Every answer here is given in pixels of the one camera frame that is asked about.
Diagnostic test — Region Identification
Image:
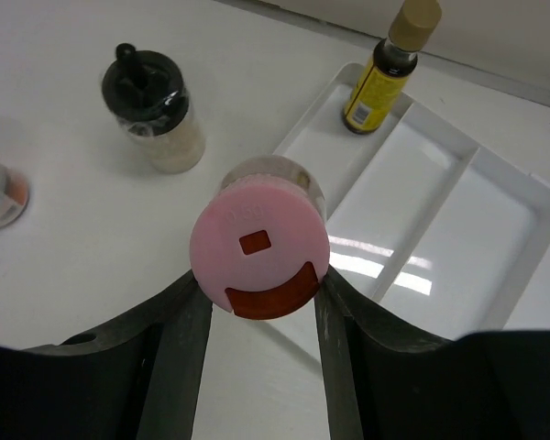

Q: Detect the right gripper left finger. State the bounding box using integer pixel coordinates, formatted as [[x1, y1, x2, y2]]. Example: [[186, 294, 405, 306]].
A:
[[0, 273, 211, 439]]

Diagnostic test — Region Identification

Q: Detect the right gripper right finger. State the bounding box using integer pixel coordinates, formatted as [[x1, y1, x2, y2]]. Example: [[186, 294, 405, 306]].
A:
[[315, 270, 550, 439]]

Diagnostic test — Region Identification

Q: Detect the pink lid spice jar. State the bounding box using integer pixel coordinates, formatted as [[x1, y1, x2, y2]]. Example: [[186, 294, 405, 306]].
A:
[[189, 155, 330, 320]]

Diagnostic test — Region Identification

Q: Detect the yellow label sauce bottle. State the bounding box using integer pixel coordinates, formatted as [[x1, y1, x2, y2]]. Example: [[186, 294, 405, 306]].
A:
[[342, 0, 442, 135]]

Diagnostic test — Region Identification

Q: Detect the black grinder cap jar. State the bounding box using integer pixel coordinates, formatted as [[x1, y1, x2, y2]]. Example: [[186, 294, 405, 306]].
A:
[[101, 43, 205, 174]]

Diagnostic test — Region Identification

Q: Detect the white divided tray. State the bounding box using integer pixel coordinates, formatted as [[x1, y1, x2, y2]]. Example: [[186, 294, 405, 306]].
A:
[[278, 63, 550, 339]]

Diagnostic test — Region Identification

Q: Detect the white lid spice jar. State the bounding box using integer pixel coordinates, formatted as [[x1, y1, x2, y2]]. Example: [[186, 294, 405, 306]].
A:
[[0, 163, 30, 228]]

